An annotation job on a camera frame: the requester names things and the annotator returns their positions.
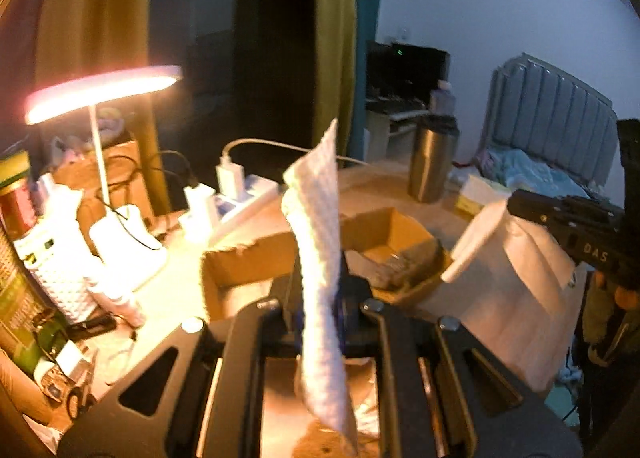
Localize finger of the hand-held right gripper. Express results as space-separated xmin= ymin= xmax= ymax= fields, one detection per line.
xmin=507 ymin=189 xmax=623 ymax=239

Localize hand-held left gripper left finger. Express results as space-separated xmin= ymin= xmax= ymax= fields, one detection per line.
xmin=57 ymin=253 xmax=306 ymax=458

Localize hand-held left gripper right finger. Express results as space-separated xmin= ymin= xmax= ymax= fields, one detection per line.
xmin=335 ymin=250 xmax=583 ymax=458

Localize cardboard box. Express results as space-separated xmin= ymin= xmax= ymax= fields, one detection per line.
xmin=200 ymin=207 xmax=453 ymax=321

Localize person's right hand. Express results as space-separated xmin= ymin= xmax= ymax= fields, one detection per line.
xmin=592 ymin=270 xmax=640 ymax=311

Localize blue printed blanket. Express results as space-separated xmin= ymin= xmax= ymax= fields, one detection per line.
xmin=475 ymin=148 xmax=606 ymax=201

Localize grey cloth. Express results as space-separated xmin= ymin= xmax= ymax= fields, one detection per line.
xmin=345 ymin=238 xmax=446 ymax=291

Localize white yellow plastic bag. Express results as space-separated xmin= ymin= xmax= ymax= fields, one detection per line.
xmin=452 ymin=174 xmax=513 ymax=216

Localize white power strip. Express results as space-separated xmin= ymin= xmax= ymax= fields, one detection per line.
xmin=177 ymin=175 xmax=278 ymax=243

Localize grey padded headboard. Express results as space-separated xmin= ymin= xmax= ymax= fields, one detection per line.
xmin=480 ymin=52 xmax=618 ymax=189

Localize stainless steel tumbler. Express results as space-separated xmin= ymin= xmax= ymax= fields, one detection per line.
xmin=407 ymin=114 xmax=460 ymax=203

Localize clear plastic water bottle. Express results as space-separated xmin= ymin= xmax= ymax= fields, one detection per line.
xmin=430 ymin=80 xmax=457 ymax=117

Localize white computer desk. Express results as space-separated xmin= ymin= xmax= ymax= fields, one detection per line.
xmin=365 ymin=98 xmax=432 ymax=161

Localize stack of paper cups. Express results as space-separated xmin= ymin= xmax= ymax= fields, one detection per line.
xmin=85 ymin=273 xmax=146 ymax=329

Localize black keyboard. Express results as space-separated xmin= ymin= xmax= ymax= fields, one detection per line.
xmin=367 ymin=105 xmax=430 ymax=121

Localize black computer monitors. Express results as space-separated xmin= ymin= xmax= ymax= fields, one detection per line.
xmin=390 ymin=44 xmax=451 ymax=106

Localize brown paper bag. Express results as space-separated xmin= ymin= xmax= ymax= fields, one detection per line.
xmin=52 ymin=140 xmax=153 ymax=259

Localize black computer monitor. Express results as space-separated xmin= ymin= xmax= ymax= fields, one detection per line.
xmin=367 ymin=40 xmax=397 ymax=91

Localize white textured container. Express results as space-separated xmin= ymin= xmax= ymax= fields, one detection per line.
xmin=15 ymin=188 xmax=101 ymax=323

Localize small dark green bottle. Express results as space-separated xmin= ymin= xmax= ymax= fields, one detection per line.
xmin=32 ymin=310 xmax=71 ymax=374

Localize teal curtain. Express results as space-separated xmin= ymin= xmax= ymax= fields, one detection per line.
xmin=347 ymin=0 xmax=385 ymax=161

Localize yellow curtain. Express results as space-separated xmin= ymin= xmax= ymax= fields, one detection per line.
xmin=35 ymin=0 xmax=171 ymax=219
xmin=312 ymin=0 xmax=358 ymax=169

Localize dark glass sliding door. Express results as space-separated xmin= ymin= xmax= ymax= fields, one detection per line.
xmin=150 ymin=0 xmax=321 ymax=173

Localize green printed canister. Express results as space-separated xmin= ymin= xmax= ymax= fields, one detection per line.
xmin=0 ymin=233 xmax=51 ymax=339

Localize white desk lamp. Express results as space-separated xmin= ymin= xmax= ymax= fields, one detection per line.
xmin=24 ymin=65 xmax=183 ymax=289

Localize red jar with yellow lid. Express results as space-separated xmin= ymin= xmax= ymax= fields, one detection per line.
xmin=0 ymin=150 xmax=38 ymax=241

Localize white charger with black cable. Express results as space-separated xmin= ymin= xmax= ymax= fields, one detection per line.
xmin=107 ymin=150 xmax=216 ymax=233

